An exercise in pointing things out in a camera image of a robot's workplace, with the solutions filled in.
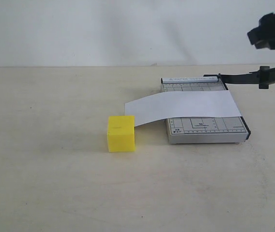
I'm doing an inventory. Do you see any white paper strip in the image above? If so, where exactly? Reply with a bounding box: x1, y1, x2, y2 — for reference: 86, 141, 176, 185
124, 90, 242, 126

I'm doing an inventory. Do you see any grey metal paper cutter base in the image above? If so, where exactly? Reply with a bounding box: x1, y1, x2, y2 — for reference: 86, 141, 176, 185
161, 75, 251, 144

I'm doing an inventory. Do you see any yellow cube block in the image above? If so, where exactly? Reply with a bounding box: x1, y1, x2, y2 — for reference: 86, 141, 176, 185
107, 116, 135, 152

